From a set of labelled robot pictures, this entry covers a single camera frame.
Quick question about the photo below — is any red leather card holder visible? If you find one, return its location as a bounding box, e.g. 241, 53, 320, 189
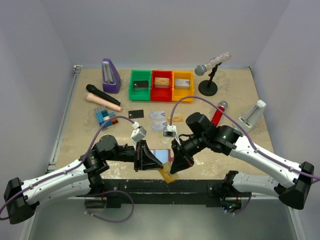
150, 149, 173, 164

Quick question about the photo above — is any gold credit card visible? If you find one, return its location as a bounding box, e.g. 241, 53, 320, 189
167, 113, 184, 123
158, 161, 179, 184

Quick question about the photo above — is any silver credit card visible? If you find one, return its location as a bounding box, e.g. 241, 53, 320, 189
149, 111, 166, 120

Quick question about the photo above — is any black credit card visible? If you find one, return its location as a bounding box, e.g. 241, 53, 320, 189
128, 109, 144, 119

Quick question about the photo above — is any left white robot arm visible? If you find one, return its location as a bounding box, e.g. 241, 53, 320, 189
2, 135, 163, 225

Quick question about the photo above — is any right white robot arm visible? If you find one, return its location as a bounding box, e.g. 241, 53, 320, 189
163, 112, 314, 210

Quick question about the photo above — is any silver card stack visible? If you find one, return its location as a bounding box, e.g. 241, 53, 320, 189
174, 78, 190, 90

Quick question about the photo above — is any gold card stack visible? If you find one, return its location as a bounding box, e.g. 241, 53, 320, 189
154, 77, 170, 89

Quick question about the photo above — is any black card stack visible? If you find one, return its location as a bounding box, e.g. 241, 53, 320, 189
133, 80, 149, 92

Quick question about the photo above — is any red glitter microphone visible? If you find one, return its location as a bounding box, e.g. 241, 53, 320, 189
211, 100, 228, 127

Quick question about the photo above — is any yellow plastic bin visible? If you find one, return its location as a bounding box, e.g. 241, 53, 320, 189
171, 70, 195, 102

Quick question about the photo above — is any blue building block stack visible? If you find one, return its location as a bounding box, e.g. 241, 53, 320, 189
94, 106, 118, 130

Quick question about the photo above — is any red plastic bin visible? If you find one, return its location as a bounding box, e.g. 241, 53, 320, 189
150, 70, 173, 102

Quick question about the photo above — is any black microphone stand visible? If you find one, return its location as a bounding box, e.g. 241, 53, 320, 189
198, 63, 221, 97

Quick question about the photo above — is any white metronome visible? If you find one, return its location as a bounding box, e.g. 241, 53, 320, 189
236, 100, 267, 133

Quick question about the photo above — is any pink microphone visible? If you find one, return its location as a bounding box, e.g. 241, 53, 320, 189
85, 93, 122, 112

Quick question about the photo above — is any purple metronome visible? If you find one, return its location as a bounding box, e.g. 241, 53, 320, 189
101, 58, 122, 94

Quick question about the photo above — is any silver glitter microphone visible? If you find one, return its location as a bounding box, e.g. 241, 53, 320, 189
194, 52, 231, 76

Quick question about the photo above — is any green plastic bin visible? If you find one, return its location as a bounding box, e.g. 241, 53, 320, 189
128, 69, 152, 101

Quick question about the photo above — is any black microphone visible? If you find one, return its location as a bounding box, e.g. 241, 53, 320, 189
86, 84, 121, 106

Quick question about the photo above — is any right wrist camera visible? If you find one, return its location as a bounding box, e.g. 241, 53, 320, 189
163, 125, 181, 145

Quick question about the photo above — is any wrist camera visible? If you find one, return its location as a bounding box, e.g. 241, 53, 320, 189
163, 125, 181, 145
130, 121, 147, 150

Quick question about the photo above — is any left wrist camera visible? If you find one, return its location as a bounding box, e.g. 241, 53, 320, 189
130, 121, 147, 150

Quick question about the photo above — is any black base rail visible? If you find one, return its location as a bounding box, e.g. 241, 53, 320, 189
74, 178, 253, 209

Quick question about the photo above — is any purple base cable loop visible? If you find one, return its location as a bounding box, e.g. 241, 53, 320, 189
84, 186, 136, 222

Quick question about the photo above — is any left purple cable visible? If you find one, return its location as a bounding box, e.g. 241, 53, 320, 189
0, 115, 137, 221

